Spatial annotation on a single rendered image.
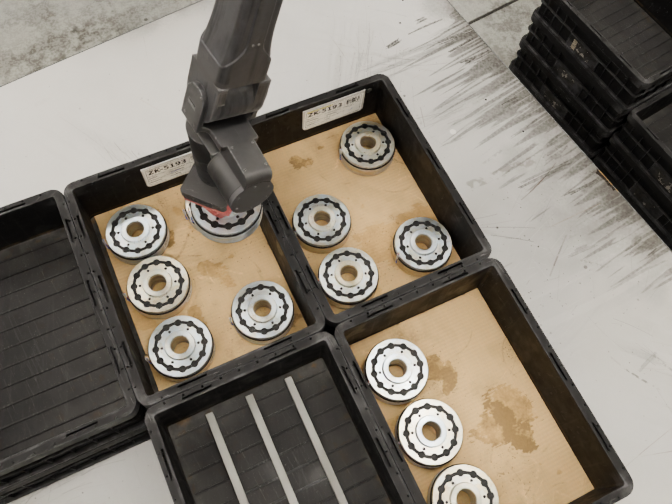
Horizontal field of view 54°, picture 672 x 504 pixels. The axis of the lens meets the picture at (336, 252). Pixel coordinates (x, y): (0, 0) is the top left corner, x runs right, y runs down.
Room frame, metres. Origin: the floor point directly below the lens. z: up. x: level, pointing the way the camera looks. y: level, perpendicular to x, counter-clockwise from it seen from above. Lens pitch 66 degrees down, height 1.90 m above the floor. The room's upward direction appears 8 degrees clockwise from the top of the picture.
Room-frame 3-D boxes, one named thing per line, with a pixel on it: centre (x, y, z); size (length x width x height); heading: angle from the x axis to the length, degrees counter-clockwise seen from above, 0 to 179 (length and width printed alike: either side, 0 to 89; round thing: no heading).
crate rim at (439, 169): (0.55, -0.03, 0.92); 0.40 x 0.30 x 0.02; 33
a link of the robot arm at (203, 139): (0.42, 0.16, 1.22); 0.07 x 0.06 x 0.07; 40
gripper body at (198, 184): (0.43, 0.17, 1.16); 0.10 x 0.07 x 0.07; 165
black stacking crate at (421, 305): (0.21, -0.24, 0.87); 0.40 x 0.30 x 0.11; 33
